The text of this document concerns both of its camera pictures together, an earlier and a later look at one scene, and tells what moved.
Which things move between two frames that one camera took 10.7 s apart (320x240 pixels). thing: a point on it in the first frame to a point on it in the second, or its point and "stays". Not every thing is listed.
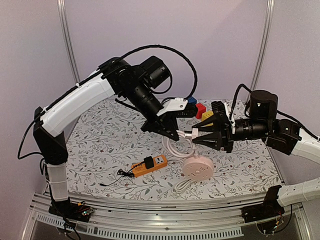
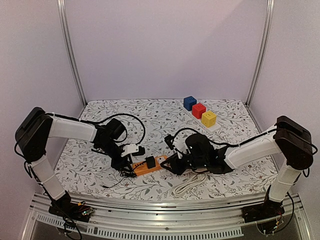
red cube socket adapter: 201,109 stays
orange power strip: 140,169 stays
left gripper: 169,119 to 119,164
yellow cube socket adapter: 205,115 stays
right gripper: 225,131 to 178,164
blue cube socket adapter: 191,100 stays
